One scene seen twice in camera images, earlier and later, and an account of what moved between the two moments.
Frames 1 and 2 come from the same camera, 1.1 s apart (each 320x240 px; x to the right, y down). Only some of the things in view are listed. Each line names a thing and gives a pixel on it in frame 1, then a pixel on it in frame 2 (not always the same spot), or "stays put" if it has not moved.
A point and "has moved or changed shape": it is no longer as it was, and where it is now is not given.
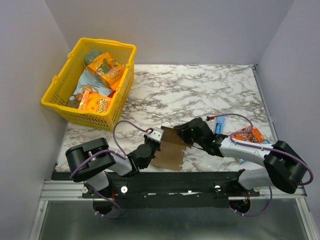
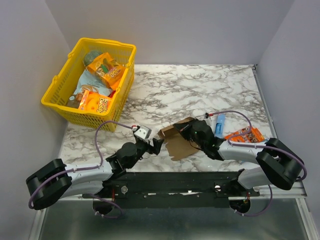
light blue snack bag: (88, 81) stays put
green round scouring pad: (90, 55) stays put
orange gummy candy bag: (109, 70) stays put
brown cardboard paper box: (170, 156) has moved or changed shape
